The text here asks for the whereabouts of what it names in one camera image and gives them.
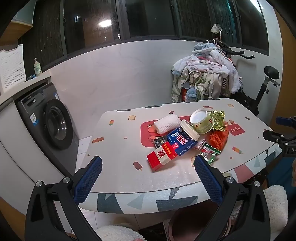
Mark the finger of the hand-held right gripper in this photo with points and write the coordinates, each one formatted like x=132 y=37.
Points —
x=284 y=121
x=272 y=136

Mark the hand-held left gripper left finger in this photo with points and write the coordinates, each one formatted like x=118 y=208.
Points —
x=89 y=178

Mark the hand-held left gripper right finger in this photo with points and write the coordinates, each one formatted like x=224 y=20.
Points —
x=208 y=178

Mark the green snack wrapper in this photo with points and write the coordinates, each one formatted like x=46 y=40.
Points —
x=210 y=154

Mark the orange foam net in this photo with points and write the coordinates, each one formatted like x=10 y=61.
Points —
x=217 y=139

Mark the blue instant noodle cup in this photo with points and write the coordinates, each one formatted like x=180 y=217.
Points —
x=181 y=141

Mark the brown round waste bin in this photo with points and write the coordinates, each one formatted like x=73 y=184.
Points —
x=192 y=222

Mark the green round can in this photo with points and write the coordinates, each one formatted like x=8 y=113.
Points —
x=203 y=127

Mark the white round can lid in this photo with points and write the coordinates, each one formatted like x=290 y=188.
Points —
x=188 y=131

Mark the red cardboard box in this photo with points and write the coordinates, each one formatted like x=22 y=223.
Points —
x=159 y=158

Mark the small black packet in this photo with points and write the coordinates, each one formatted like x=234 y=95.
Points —
x=160 y=141

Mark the clear pink-edged plastic packet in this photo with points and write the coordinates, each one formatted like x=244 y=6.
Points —
x=201 y=144

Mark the black exercise bike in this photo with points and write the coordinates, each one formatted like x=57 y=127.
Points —
x=261 y=92

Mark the gold foil wrapper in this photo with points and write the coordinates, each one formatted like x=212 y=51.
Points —
x=217 y=120

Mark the grey front-load washing machine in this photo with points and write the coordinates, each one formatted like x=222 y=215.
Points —
x=57 y=125

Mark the white foam net sleeve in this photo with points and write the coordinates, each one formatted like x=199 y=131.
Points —
x=166 y=124

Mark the white laundry cabinet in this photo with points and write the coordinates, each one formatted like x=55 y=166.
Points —
x=13 y=162

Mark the pile of clothes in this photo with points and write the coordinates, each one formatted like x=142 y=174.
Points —
x=208 y=76

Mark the small blue cloth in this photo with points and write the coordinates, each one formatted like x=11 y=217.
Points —
x=32 y=76

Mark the pump soap bottle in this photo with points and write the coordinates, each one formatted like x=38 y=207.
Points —
x=37 y=69

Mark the white perforated laundry basket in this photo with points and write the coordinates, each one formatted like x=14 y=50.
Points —
x=11 y=67

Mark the dark framed window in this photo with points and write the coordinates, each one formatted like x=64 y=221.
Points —
x=92 y=23

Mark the white wall cabinet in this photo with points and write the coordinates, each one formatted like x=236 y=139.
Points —
x=23 y=14

